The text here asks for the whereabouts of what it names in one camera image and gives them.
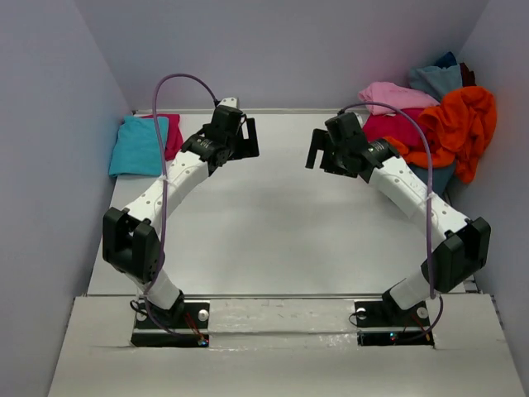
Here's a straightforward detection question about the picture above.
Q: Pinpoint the light pink t-shirt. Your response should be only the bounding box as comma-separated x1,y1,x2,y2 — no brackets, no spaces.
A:
358,82,440,110

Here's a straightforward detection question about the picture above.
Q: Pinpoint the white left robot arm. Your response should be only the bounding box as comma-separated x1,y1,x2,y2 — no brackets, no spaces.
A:
102,98,260,328

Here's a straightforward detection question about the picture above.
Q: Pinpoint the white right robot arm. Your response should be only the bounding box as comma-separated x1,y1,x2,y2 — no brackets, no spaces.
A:
306,112,491,324

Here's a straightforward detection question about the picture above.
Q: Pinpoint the folded magenta t-shirt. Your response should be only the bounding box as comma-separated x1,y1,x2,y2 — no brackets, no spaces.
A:
140,113,183,165

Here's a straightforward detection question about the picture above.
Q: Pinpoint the crumpled magenta t-shirt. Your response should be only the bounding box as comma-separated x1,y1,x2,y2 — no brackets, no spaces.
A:
363,113,423,147

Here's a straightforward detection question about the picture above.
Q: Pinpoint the folded turquoise t-shirt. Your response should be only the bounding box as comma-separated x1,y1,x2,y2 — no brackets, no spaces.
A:
108,116,162,177

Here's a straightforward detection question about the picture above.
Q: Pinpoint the grey-blue t-shirt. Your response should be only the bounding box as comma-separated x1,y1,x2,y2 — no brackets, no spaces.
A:
407,65,463,102

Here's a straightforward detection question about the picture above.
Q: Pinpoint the crumpled orange t-shirt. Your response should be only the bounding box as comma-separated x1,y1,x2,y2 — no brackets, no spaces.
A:
388,85,498,184

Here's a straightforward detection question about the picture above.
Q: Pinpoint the dark blue t-shirt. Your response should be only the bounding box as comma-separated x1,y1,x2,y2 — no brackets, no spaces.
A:
434,51,458,69

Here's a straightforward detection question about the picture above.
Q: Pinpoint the maroon t-shirt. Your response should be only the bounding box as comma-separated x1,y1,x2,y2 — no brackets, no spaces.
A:
460,63,476,87

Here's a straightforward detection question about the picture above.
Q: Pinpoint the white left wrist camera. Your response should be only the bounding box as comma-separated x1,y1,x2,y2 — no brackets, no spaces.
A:
218,97,240,109

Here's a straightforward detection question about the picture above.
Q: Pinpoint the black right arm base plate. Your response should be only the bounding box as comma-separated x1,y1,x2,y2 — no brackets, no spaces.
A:
349,300,435,347

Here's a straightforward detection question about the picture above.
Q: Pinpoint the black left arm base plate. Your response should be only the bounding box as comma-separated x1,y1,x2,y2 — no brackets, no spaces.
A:
129,299,210,348

